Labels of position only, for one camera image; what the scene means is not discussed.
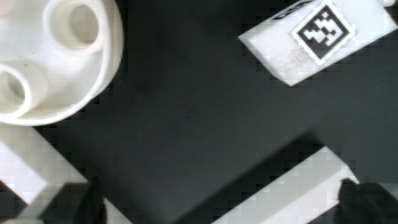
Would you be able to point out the white U-shaped fence wall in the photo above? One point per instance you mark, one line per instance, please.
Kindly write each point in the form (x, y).
(288, 203)

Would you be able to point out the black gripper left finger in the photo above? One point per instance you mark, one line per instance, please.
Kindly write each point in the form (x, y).
(77, 206)

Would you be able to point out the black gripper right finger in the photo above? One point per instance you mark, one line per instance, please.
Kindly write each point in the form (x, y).
(368, 203)

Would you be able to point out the white stool leg with tag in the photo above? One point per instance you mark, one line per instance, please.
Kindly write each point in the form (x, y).
(313, 34)

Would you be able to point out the white round stool seat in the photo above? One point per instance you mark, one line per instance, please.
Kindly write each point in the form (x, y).
(61, 51)

